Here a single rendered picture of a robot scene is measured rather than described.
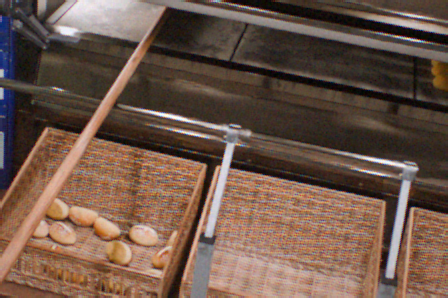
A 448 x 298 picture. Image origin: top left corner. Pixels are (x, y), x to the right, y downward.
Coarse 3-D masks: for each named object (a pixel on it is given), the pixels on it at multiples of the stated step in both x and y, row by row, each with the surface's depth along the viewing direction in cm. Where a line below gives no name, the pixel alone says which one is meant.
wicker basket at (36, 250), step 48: (96, 144) 291; (96, 192) 294; (144, 192) 291; (192, 192) 289; (0, 240) 258; (96, 240) 287; (192, 240) 292; (48, 288) 263; (96, 288) 266; (144, 288) 255
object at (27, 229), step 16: (160, 16) 294; (144, 48) 271; (128, 64) 259; (128, 80) 254; (112, 96) 240; (96, 112) 232; (96, 128) 226; (80, 144) 216; (64, 160) 209; (64, 176) 204; (48, 192) 196; (32, 208) 191; (48, 208) 194; (32, 224) 186; (16, 240) 180; (16, 256) 177; (0, 272) 171
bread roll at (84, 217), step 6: (72, 210) 290; (78, 210) 289; (84, 210) 289; (90, 210) 290; (72, 216) 290; (78, 216) 289; (84, 216) 289; (90, 216) 289; (96, 216) 291; (78, 222) 290; (84, 222) 289; (90, 222) 290
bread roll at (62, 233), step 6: (60, 222) 283; (54, 228) 282; (60, 228) 281; (66, 228) 281; (72, 228) 283; (54, 234) 281; (60, 234) 280; (66, 234) 280; (72, 234) 281; (60, 240) 281; (66, 240) 280; (72, 240) 281
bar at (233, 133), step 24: (48, 96) 246; (72, 96) 245; (168, 120) 243; (192, 120) 242; (288, 144) 239; (312, 144) 239; (384, 168) 237; (408, 168) 235; (216, 192) 237; (408, 192) 236; (216, 216) 235; (192, 288) 239; (384, 288) 228
